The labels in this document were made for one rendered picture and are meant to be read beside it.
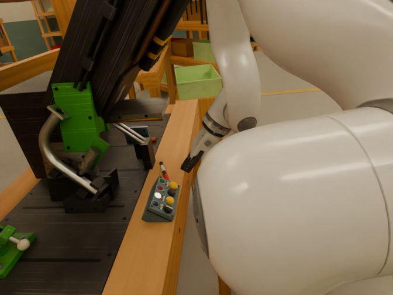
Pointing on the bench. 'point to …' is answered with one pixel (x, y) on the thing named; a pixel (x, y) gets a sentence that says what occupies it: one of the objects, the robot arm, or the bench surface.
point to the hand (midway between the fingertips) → (188, 165)
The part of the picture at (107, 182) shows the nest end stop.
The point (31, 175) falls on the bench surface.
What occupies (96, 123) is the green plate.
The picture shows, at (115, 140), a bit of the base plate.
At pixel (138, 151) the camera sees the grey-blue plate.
